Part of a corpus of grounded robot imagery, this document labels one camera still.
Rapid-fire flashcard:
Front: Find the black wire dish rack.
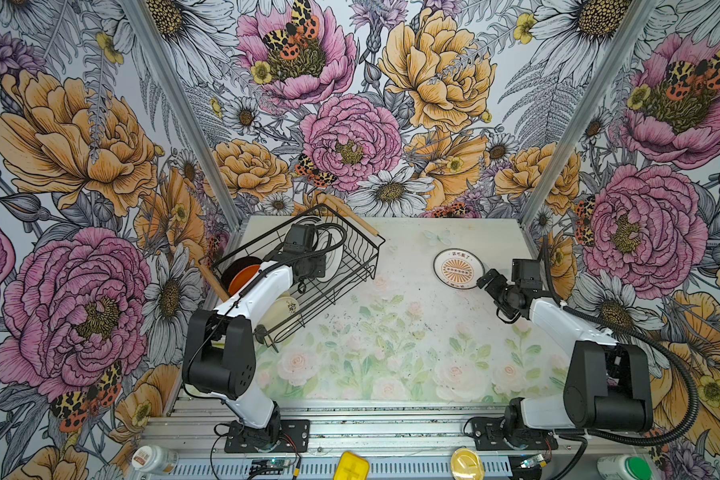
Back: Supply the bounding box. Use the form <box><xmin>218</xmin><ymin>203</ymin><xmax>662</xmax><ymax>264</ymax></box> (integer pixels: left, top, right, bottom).
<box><xmin>201</xmin><ymin>193</ymin><xmax>385</xmax><ymax>348</ymax></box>

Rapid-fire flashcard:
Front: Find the white plate ring pattern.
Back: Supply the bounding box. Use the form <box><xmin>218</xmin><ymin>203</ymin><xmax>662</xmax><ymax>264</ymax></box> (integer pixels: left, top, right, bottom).
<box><xmin>316</xmin><ymin>229</ymin><xmax>343</xmax><ymax>283</ymax></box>

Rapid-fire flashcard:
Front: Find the white plate orange sunburst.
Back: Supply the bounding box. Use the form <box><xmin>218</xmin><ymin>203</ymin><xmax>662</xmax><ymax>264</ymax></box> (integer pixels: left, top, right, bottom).
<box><xmin>433</xmin><ymin>248</ymin><xmax>486</xmax><ymax>290</ymax></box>

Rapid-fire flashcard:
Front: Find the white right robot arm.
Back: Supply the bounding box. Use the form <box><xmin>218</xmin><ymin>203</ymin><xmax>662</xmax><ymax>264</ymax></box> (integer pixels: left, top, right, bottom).
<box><xmin>477</xmin><ymin>269</ymin><xmax>653</xmax><ymax>447</ymax></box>

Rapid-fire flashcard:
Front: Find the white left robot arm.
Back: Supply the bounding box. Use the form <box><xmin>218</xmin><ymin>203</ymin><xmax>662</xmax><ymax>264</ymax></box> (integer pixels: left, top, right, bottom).
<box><xmin>181</xmin><ymin>251</ymin><xmax>326</xmax><ymax>451</ymax></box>

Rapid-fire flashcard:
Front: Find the cream bowl plate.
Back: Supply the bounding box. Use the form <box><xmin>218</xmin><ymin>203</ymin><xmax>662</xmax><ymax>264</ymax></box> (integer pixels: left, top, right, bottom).
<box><xmin>259</xmin><ymin>295</ymin><xmax>300</xmax><ymax>330</ymax></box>

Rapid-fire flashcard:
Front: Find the black plate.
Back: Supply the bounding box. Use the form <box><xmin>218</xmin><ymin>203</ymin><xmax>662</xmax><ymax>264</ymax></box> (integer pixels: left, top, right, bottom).
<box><xmin>220</xmin><ymin>256</ymin><xmax>262</xmax><ymax>289</ymax></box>

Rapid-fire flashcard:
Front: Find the round yellow lid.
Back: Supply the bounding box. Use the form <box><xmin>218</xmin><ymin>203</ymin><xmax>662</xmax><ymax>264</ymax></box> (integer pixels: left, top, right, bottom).
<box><xmin>450</xmin><ymin>448</ymin><xmax>485</xmax><ymax>480</ymax></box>

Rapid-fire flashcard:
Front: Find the green white button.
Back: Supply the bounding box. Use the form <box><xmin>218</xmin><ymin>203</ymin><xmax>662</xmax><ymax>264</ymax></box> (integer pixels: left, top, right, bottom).
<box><xmin>596</xmin><ymin>455</ymin><xmax>653</xmax><ymax>480</ymax></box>

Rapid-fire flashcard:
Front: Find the yellow plastic block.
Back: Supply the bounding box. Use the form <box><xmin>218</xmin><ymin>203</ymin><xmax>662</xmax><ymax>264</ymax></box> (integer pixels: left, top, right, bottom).
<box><xmin>333</xmin><ymin>451</ymin><xmax>370</xmax><ymax>480</ymax></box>

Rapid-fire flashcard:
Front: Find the white bottle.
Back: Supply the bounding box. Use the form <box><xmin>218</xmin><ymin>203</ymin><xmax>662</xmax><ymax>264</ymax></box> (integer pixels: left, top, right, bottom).
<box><xmin>131</xmin><ymin>445</ymin><xmax>179</xmax><ymax>474</ymax></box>

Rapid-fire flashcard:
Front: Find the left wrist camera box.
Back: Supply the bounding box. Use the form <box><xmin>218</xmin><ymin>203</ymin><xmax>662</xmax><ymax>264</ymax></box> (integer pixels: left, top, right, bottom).
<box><xmin>282</xmin><ymin>224</ymin><xmax>318</xmax><ymax>255</ymax></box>

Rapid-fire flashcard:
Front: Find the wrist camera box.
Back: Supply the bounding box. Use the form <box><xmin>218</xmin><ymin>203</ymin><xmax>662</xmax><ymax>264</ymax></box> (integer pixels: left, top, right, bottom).
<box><xmin>282</xmin><ymin>224</ymin><xmax>318</xmax><ymax>255</ymax></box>
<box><xmin>512</xmin><ymin>259</ymin><xmax>544</xmax><ymax>291</ymax></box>

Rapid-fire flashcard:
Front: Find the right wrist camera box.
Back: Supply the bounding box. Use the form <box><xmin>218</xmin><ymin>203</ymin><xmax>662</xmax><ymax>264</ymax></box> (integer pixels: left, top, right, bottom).
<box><xmin>512</xmin><ymin>259</ymin><xmax>544</xmax><ymax>291</ymax></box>

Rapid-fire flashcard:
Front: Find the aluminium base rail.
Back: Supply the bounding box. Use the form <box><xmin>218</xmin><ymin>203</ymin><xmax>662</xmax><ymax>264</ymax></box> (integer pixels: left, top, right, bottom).
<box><xmin>137</xmin><ymin>398</ymin><xmax>643</xmax><ymax>480</ymax></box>

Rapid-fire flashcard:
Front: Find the black corrugated cable conduit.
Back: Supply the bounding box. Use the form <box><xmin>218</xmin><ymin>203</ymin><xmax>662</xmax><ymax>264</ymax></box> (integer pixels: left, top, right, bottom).
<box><xmin>539</xmin><ymin>236</ymin><xmax>700</xmax><ymax>448</ymax></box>

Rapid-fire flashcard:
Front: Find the aluminium right corner post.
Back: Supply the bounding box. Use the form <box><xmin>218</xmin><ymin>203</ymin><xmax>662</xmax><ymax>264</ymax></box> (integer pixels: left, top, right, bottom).
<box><xmin>519</xmin><ymin>1</ymin><xmax>656</xmax><ymax>228</ymax></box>

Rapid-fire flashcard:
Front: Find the aluminium corner post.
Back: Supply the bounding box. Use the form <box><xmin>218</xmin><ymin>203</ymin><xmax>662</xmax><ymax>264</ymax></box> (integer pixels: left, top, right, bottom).
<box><xmin>519</xmin><ymin>1</ymin><xmax>656</xmax><ymax>228</ymax></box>
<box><xmin>123</xmin><ymin>1</ymin><xmax>242</xmax><ymax>233</ymax></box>

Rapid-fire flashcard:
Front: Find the aluminium left corner post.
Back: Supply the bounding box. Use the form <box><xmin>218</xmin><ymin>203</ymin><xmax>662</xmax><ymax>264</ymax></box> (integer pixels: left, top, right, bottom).
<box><xmin>123</xmin><ymin>1</ymin><xmax>242</xmax><ymax>233</ymax></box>

